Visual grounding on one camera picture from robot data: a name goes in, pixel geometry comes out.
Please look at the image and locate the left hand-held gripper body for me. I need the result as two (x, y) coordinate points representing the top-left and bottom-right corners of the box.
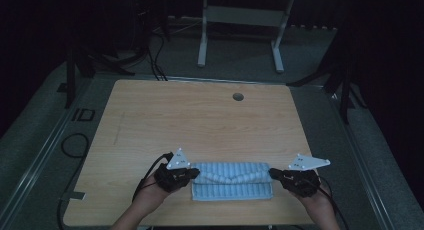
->
(153, 147), (192, 193)

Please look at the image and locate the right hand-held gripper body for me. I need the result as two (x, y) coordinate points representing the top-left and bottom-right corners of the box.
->
(279, 153), (332, 198)

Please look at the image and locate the blue striped cloth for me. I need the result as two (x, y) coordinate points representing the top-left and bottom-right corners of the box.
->
(190, 161), (274, 202)

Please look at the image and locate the person's left hand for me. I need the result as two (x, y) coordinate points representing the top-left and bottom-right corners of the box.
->
(139, 174), (174, 208)

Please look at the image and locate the person's right hand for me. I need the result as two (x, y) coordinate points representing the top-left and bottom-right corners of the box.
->
(293, 184), (331, 211)

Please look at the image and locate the grey tape strip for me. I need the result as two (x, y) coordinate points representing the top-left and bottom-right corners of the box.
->
(61, 190), (87, 201)

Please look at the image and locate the black metal stand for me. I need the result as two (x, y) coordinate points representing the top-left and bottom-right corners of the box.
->
(64, 29), (136, 110)
(286, 33), (368, 125)

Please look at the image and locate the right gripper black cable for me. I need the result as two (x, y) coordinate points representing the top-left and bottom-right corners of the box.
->
(315, 176), (350, 230)

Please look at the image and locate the looped black floor cable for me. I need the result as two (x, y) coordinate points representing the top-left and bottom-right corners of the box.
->
(60, 132), (91, 159)

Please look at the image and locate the black cables bundle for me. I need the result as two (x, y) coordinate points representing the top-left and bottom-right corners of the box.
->
(145, 29), (169, 82)

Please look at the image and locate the white metal table frame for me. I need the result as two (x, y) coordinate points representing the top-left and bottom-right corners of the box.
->
(197, 0), (296, 74)

